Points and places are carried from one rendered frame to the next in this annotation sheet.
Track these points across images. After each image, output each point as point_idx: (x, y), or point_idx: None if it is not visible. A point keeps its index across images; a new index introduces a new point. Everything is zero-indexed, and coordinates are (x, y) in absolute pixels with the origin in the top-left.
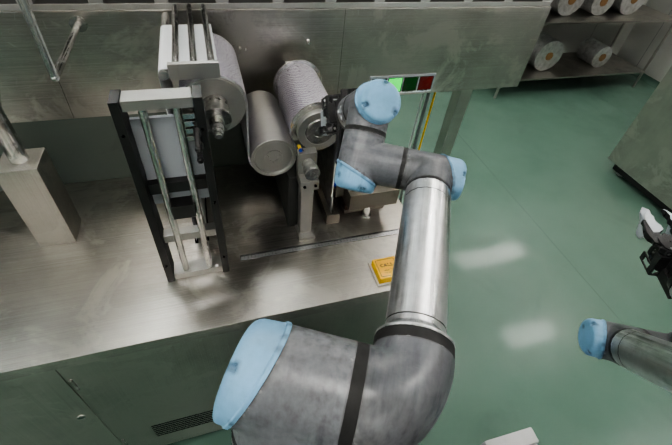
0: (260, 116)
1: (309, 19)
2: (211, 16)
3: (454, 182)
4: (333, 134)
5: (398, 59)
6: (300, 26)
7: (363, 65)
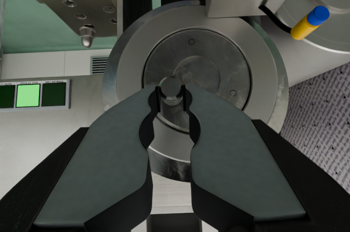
0: (293, 85)
1: (166, 192)
2: None
3: None
4: (157, 89)
5: (28, 134)
6: (178, 182)
7: (82, 125)
